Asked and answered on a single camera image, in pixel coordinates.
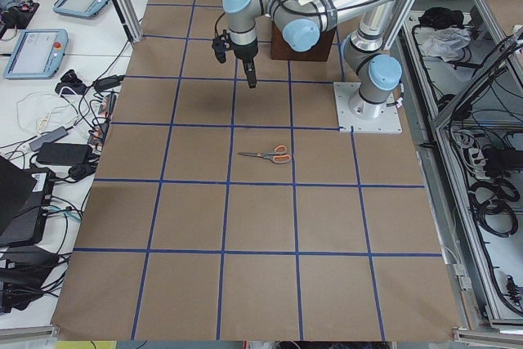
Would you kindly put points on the black power adapter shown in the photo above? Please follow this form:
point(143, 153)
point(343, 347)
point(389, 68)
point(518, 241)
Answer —
point(63, 154)

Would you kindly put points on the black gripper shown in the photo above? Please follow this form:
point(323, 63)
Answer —
point(244, 51)

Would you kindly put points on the near blue teach pendant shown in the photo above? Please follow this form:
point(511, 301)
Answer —
point(37, 54)

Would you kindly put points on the dark wooden drawer cabinet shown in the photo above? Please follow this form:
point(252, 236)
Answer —
point(301, 40)

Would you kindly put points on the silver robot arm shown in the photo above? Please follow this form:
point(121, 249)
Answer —
point(362, 50)

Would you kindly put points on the crumpled white cloth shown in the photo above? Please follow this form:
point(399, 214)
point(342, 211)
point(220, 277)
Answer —
point(448, 44)

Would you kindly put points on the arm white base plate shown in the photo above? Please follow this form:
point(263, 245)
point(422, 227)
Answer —
point(354, 115)

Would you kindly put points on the black laptop computer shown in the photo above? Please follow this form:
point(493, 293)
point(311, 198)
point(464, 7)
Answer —
point(24, 195)

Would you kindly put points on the orange grey handled scissors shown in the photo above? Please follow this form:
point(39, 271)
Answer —
point(279, 155)

